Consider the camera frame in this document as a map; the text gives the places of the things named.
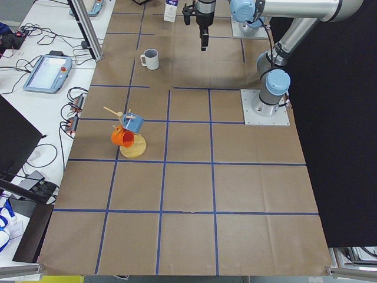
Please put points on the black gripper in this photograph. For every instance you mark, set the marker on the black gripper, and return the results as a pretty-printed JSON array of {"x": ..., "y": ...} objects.
[{"x": 204, "y": 16}]

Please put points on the blue white milk carton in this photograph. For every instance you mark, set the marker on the blue white milk carton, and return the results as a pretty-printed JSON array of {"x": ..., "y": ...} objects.
[{"x": 170, "y": 10}]

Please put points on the white ceramic mug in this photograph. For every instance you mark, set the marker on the white ceramic mug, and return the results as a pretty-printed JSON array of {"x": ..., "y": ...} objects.
[{"x": 150, "y": 59}]

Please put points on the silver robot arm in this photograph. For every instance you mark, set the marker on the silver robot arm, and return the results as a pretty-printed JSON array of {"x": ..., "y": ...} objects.
[{"x": 306, "y": 14}]

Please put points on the blue mug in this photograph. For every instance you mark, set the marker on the blue mug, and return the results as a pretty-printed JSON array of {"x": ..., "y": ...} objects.
[{"x": 132, "y": 122}]

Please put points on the orange mug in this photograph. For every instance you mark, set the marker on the orange mug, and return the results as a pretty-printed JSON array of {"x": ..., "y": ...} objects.
[{"x": 122, "y": 137}]

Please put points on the grey usb hub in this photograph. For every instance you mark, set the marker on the grey usb hub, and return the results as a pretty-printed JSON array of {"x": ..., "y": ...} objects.
[{"x": 77, "y": 103}]

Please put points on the brown paper table cover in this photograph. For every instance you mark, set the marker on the brown paper table cover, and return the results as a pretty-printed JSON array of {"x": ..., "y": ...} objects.
[{"x": 210, "y": 195}]

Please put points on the blue teach pendant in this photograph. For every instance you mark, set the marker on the blue teach pendant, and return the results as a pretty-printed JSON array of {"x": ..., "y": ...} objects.
[{"x": 49, "y": 74}]

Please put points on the black monitor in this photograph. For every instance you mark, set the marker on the black monitor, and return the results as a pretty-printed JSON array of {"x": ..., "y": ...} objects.
[{"x": 19, "y": 138}]

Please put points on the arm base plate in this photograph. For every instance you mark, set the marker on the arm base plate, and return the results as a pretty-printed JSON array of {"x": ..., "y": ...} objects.
[
  {"x": 244, "y": 30},
  {"x": 256, "y": 113}
]

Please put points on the aluminium frame post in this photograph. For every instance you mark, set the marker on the aluminium frame post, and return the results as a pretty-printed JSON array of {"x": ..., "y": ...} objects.
[{"x": 84, "y": 23}]

